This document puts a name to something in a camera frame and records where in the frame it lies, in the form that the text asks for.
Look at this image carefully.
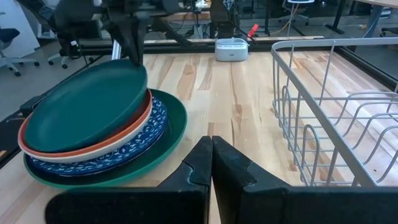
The grey wire dish rack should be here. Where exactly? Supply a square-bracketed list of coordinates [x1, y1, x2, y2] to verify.
[271, 37, 398, 187]

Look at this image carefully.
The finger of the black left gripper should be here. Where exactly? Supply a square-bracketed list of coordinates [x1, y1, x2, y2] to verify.
[129, 17, 150, 67]
[108, 17, 139, 67]

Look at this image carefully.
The small dark green plate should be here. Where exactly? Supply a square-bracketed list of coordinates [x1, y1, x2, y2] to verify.
[24, 58, 149, 153]

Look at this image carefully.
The small grey white device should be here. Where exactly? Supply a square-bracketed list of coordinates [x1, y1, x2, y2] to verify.
[214, 37, 249, 62]

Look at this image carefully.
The small red lever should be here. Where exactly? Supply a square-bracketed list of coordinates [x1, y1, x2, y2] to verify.
[247, 24, 259, 39]

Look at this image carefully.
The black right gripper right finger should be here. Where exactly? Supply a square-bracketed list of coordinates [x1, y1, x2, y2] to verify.
[211, 136, 398, 224]

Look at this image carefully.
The black desk leg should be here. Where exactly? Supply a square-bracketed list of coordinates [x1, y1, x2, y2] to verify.
[325, 0, 346, 35]

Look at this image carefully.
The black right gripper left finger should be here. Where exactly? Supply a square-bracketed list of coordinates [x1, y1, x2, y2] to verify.
[45, 136, 214, 224]

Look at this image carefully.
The white office chair base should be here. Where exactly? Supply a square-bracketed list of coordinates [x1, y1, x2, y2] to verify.
[47, 51, 94, 70]

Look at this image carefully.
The blue white patterned plate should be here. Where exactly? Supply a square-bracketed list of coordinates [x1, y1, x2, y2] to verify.
[26, 96, 169, 177]

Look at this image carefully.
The light wooden desk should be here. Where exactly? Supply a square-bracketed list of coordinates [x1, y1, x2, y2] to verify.
[354, 0, 398, 38]

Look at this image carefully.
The cream plate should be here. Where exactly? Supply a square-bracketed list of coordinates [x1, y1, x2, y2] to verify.
[17, 93, 154, 164]

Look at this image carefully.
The dark blue office chair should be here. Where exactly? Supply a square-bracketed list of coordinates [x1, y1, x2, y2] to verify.
[0, 27, 40, 77]

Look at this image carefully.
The white stool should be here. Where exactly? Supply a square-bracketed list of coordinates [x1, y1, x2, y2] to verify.
[279, 0, 315, 37]

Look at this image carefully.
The large green plate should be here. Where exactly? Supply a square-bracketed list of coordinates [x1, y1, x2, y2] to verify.
[23, 88, 188, 190]

